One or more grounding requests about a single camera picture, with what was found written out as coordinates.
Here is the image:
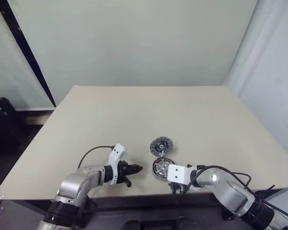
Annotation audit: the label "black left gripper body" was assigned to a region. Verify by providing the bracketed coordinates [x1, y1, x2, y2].
[116, 160, 132, 188]

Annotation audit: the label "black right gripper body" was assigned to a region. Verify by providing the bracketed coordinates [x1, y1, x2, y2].
[168, 182, 187, 195]

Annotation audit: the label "motor stator copper windings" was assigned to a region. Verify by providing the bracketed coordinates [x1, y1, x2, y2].
[152, 157, 178, 180]

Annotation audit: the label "black equipment case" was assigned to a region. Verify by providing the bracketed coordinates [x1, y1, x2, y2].
[0, 95, 27, 154]

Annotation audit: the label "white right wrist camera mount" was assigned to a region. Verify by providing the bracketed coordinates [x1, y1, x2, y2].
[167, 164, 202, 192]

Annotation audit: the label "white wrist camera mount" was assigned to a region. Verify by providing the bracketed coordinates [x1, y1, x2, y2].
[167, 164, 202, 192]
[108, 143, 129, 185]

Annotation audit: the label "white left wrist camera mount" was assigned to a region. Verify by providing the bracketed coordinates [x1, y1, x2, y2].
[108, 143, 129, 185]

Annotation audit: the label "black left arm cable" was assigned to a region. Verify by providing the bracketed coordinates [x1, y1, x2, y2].
[77, 145, 116, 170]

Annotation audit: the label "black table frame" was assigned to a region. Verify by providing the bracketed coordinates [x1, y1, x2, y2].
[14, 193, 236, 220]

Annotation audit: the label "black diagonal wall strip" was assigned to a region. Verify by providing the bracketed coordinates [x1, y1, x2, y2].
[0, 0, 56, 108]

